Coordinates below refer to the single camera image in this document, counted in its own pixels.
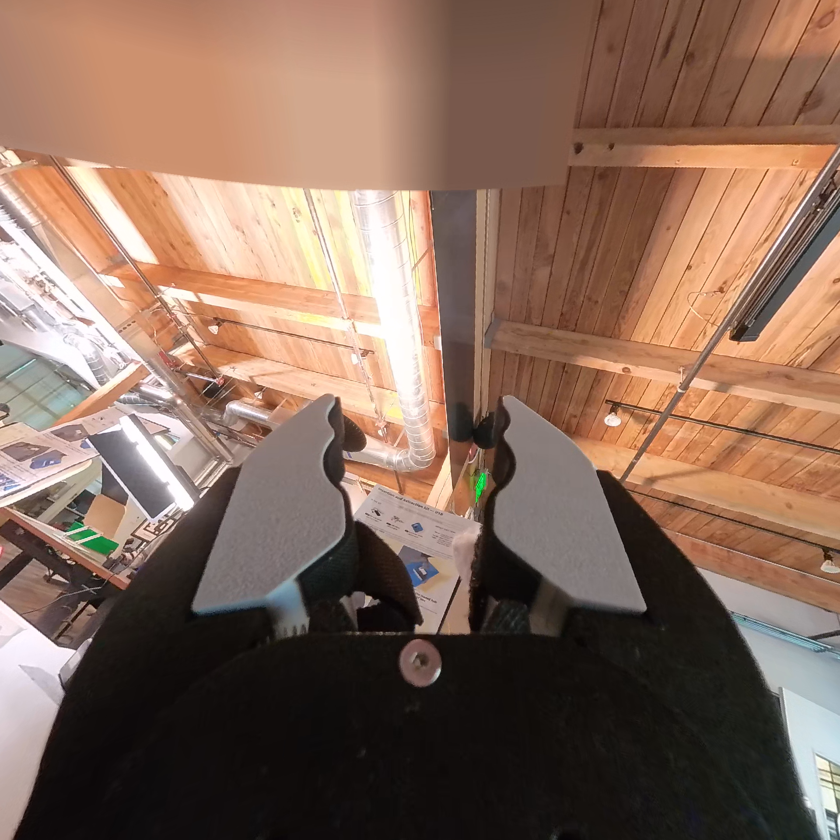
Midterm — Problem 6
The square marker sign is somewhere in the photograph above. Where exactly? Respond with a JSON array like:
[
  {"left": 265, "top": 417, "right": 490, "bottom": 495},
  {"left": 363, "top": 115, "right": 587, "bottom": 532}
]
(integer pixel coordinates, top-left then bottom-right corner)
[{"left": 131, "top": 512, "right": 181, "bottom": 547}]

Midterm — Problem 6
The office desk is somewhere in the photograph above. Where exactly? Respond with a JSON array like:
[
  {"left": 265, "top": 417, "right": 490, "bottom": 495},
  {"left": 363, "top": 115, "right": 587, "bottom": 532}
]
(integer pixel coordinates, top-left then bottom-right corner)
[{"left": 0, "top": 505, "right": 132, "bottom": 647}]

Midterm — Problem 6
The printed instruction sheet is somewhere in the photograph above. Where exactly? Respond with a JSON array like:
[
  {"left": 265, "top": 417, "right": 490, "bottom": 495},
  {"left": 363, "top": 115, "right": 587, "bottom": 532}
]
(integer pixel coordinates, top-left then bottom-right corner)
[
  {"left": 0, "top": 407, "right": 132, "bottom": 509},
  {"left": 354, "top": 486, "right": 484, "bottom": 634}
]

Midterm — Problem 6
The black ceiling light bar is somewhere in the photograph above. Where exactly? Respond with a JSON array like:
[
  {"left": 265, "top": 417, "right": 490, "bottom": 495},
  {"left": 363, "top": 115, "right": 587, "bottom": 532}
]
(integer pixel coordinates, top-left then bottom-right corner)
[{"left": 730, "top": 197, "right": 840, "bottom": 343}]

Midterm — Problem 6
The wooden support post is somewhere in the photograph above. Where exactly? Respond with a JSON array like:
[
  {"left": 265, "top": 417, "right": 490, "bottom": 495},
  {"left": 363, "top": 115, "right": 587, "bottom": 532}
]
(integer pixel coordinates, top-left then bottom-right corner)
[{"left": 425, "top": 453, "right": 475, "bottom": 514}]

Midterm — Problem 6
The tan cardboard box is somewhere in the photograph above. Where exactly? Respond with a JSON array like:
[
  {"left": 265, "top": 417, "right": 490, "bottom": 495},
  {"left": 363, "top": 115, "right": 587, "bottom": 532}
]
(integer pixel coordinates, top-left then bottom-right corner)
[{"left": 84, "top": 492, "right": 131, "bottom": 540}]

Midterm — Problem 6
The led light panel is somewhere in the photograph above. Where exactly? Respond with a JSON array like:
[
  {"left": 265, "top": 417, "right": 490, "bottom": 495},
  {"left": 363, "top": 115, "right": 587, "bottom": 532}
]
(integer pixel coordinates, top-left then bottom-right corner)
[{"left": 87, "top": 412, "right": 199, "bottom": 524}]

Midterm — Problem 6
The silver air duct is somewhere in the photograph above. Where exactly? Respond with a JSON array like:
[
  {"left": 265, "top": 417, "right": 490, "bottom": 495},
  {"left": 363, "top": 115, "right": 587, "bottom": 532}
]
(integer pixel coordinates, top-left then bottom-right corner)
[
  {"left": 118, "top": 384, "right": 283, "bottom": 432},
  {"left": 341, "top": 189, "right": 439, "bottom": 475}
]

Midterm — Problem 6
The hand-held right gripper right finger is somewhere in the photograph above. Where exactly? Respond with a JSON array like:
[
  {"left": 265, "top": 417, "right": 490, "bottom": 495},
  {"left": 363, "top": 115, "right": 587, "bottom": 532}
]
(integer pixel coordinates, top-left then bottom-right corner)
[{"left": 489, "top": 395, "right": 648, "bottom": 636}]

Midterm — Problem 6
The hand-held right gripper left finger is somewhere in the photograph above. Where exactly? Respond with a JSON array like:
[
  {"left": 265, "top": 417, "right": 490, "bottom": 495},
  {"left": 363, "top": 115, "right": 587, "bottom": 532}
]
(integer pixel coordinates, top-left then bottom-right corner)
[{"left": 190, "top": 394, "right": 360, "bottom": 637}]

